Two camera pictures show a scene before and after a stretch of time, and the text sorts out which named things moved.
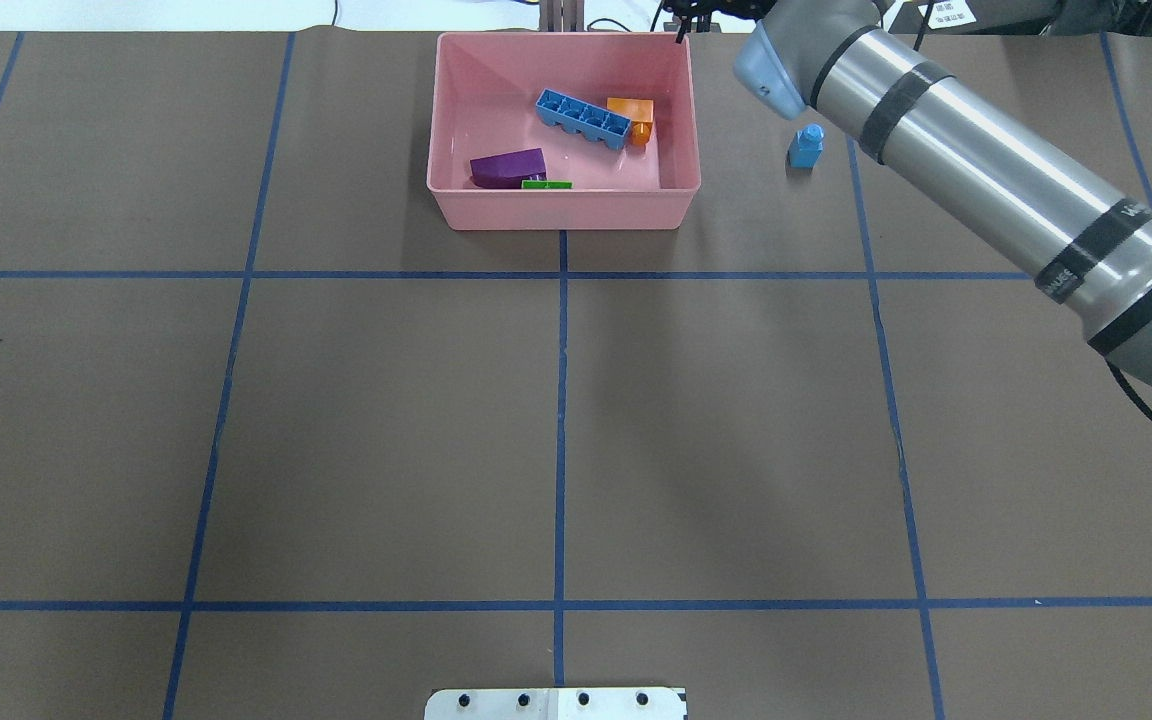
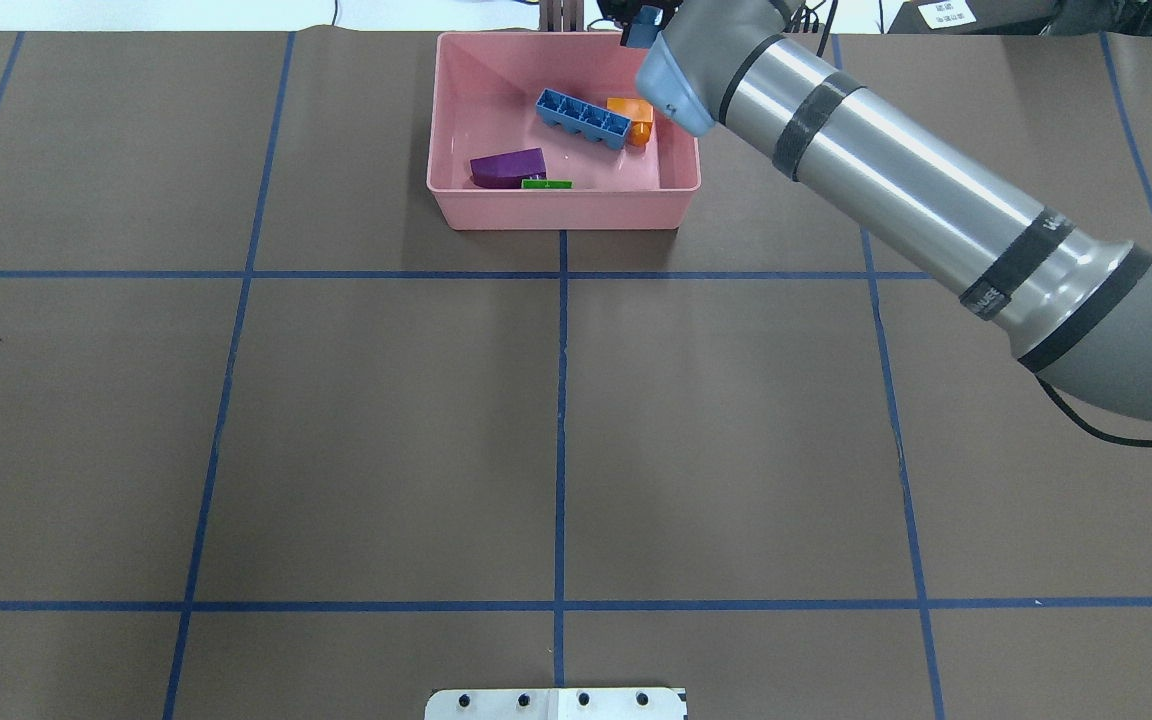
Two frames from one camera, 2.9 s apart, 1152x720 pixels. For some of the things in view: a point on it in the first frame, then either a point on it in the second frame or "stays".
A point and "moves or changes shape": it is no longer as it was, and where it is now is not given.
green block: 544,184 stays
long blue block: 572,114 stays
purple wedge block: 508,171 stays
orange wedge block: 641,114 stays
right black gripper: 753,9 → 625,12
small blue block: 807,146 moves or changes shape
